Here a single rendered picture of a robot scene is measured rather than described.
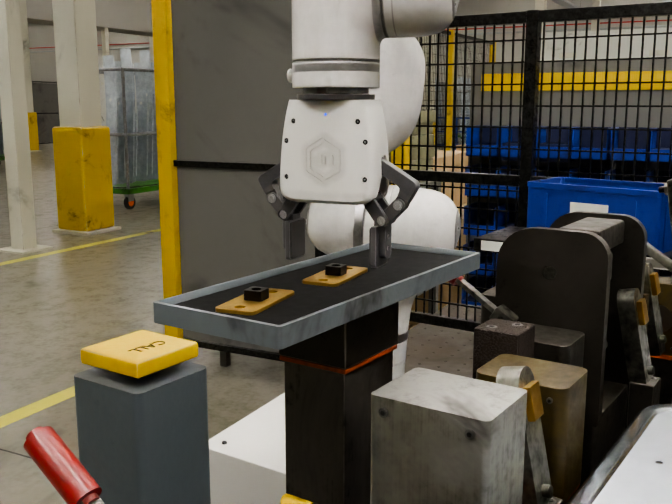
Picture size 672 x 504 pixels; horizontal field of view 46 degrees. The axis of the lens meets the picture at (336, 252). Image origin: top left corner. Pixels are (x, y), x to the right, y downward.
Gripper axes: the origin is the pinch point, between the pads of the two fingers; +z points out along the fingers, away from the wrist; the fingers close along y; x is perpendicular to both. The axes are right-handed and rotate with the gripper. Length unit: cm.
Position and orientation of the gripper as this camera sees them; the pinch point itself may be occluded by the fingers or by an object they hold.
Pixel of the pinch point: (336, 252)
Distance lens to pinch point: 79.3
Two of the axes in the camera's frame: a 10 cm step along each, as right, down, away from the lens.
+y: 9.1, 0.8, -4.1
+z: 0.0, 9.8, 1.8
